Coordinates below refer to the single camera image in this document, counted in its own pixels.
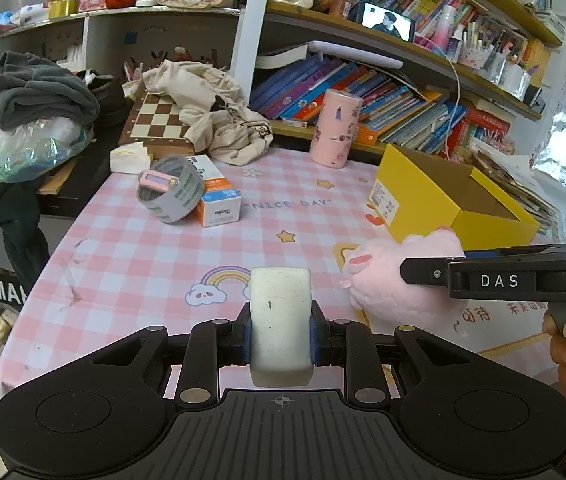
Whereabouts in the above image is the yellow cardboard box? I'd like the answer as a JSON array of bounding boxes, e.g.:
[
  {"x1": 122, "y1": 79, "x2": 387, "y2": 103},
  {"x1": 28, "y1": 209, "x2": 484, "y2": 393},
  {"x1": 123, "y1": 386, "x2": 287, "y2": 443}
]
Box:
[{"x1": 367, "y1": 144, "x2": 541, "y2": 256}]

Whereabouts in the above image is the white orange medicine box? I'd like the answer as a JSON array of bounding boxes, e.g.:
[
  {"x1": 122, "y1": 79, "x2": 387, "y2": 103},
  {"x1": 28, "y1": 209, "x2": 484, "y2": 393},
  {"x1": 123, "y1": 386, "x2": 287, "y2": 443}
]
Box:
[{"x1": 188, "y1": 155, "x2": 242, "y2": 228}]

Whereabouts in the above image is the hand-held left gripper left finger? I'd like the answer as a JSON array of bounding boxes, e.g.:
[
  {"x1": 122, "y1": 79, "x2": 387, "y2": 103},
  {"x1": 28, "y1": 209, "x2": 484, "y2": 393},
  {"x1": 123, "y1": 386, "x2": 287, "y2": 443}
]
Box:
[{"x1": 83, "y1": 302, "x2": 254, "y2": 406}]

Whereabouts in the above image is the pink white bottle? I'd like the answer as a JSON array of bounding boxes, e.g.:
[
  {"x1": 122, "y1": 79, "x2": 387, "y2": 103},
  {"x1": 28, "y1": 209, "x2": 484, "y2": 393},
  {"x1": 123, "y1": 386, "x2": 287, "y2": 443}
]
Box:
[{"x1": 436, "y1": 5, "x2": 456, "y2": 53}]

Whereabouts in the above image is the grey clothes pile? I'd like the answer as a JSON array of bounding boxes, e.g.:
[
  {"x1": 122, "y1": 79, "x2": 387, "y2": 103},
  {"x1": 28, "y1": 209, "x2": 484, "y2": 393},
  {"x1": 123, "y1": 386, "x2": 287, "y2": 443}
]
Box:
[{"x1": 0, "y1": 51, "x2": 101, "y2": 131}]

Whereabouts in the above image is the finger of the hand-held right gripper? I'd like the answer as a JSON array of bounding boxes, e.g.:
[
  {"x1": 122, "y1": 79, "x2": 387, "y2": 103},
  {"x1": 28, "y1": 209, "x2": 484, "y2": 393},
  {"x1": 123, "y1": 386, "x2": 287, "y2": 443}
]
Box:
[{"x1": 399, "y1": 255, "x2": 466, "y2": 287}]

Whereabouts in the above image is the clear plastic container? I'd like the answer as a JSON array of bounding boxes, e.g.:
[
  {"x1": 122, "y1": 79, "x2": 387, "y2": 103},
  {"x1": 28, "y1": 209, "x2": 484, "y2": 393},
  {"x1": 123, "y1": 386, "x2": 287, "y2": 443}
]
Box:
[{"x1": 500, "y1": 62, "x2": 531, "y2": 98}]

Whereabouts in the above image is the white pen holder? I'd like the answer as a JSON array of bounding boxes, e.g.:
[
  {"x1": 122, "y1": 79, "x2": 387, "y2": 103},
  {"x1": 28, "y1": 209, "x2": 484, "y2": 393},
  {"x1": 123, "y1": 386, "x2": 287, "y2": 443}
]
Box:
[{"x1": 458, "y1": 20, "x2": 494, "y2": 68}]

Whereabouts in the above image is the dark bag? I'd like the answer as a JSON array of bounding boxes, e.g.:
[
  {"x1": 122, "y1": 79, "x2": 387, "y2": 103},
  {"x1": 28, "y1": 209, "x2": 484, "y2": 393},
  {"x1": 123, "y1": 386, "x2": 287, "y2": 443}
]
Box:
[{"x1": 75, "y1": 70, "x2": 134, "y2": 128}]

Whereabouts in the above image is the red boxed book set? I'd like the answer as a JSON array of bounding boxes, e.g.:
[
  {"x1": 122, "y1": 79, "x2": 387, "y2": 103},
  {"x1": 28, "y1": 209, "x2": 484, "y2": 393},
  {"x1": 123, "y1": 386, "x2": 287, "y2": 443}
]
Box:
[{"x1": 456, "y1": 107, "x2": 514, "y2": 156}]

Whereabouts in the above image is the stack of papers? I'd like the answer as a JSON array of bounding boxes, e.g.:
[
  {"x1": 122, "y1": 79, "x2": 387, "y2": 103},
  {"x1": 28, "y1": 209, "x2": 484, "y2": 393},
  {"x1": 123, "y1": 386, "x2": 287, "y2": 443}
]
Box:
[{"x1": 470, "y1": 140, "x2": 559, "y2": 231}]

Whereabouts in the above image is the pink plush toy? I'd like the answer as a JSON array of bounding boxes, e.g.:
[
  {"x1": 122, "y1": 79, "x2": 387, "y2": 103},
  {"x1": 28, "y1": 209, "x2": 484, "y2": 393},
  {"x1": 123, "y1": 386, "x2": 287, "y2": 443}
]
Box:
[{"x1": 340, "y1": 226, "x2": 469, "y2": 335}]

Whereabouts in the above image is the propped screen device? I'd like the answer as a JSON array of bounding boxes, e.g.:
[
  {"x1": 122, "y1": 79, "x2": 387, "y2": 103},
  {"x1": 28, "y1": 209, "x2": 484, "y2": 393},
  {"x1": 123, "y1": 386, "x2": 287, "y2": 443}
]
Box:
[{"x1": 361, "y1": 1, "x2": 416, "y2": 42}]

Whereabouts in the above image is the row of large picture books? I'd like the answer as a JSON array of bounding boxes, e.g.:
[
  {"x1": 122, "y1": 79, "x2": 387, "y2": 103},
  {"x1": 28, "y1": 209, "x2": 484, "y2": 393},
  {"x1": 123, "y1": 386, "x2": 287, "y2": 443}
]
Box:
[{"x1": 250, "y1": 52, "x2": 469, "y2": 156}]

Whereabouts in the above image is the white lamp head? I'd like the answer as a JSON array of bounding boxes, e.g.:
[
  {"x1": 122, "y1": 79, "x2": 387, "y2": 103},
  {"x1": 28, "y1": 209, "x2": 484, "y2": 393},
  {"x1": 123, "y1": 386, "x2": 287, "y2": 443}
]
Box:
[{"x1": 308, "y1": 41, "x2": 404, "y2": 68}]

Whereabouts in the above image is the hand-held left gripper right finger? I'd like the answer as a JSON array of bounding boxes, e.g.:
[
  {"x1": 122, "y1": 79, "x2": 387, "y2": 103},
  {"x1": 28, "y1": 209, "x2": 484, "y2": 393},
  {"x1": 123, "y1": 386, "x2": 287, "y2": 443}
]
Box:
[{"x1": 310, "y1": 300, "x2": 484, "y2": 406}]

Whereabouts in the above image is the white rectangular block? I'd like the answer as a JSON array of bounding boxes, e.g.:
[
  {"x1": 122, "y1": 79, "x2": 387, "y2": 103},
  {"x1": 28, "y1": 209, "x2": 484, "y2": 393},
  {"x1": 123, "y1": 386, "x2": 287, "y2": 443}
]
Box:
[{"x1": 249, "y1": 266, "x2": 313, "y2": 388}]

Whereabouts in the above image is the black thick book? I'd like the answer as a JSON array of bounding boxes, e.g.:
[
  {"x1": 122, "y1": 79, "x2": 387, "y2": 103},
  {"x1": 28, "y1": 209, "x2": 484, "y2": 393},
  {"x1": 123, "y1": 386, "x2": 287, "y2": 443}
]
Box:
[{"x1": 255, "y1": 44, "x2": 310, "y2": 70}]

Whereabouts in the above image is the pink printed canister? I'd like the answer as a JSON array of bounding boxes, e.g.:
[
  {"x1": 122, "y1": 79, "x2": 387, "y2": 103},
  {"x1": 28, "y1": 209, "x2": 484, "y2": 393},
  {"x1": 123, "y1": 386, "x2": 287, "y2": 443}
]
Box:
[{"x1": 310, "y1": 88, "x2": 364, "y2": 167}]

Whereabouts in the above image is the small pink device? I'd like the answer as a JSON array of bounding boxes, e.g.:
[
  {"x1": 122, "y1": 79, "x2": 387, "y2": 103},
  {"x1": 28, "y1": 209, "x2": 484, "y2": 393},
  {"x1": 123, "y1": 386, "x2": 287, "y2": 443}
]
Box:
[{"x1": 138, "y1": 170, "x2": 181, "y2": 193}]

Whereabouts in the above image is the small white paper box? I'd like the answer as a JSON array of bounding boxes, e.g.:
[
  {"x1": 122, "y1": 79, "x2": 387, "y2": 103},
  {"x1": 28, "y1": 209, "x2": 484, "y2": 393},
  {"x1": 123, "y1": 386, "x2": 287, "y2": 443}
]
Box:
[{"x1": 109, "y1": 142, "x2": 152, "y2": 174}]

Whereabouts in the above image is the small orange box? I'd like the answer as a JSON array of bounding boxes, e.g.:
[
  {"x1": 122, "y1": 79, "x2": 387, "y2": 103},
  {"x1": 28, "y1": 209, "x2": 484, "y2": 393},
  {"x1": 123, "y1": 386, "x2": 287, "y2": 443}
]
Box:
[{"x1": 355, "y1": 122, "x2": 380, "y2": 146}]

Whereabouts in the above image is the pink checkered table mat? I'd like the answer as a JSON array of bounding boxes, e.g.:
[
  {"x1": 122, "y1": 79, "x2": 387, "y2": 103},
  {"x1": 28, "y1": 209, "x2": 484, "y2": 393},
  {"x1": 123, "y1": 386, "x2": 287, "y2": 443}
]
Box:
[{"x1": 0, "y1": 147, "x2": 566, "y2": 401}]

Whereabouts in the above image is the white wooden bookshelf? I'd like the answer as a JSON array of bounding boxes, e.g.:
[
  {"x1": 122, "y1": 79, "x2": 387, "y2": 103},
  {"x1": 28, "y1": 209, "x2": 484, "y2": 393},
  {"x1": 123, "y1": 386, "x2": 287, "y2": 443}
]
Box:
[{"x1": 0, "y1": 0, "x2": 564, "y2": 161}]

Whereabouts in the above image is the wooden chessboard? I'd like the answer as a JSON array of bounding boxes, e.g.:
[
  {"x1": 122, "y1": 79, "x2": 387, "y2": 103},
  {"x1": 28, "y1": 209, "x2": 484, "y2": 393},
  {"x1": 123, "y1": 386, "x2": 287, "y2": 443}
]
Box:
[{"x1": 119, "y1": 91, "x2": 199, "y2": 161}]

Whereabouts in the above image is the grey tape roll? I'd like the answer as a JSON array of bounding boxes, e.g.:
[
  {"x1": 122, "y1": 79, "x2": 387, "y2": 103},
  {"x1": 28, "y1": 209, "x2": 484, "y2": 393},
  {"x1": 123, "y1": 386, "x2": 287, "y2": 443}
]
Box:
[{"x1": 137, "y1": 156, "x2": 206, "y2": 224}]

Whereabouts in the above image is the iridescent plastic bag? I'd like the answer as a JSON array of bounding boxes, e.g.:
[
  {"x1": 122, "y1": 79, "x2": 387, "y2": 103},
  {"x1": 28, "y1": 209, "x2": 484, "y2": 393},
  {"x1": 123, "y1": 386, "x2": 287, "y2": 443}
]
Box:
[{"x1": 0, "y1": 120, "x2": 96, "y2": 206}]

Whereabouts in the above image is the white hanging cable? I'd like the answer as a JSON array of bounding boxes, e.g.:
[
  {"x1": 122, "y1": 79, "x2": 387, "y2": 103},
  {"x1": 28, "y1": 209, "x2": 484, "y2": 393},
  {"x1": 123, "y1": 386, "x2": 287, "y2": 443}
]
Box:
[{"x1": 415, "y1": 35, "x2": 461, "y2": 158}]

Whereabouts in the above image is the beige cloth bag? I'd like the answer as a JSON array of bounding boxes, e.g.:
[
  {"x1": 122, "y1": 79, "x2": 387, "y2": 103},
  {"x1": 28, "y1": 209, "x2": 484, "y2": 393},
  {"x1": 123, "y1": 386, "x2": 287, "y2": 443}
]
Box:
[{"x1": 142, "y1": 59, "x2": 274, "y2": 166}]

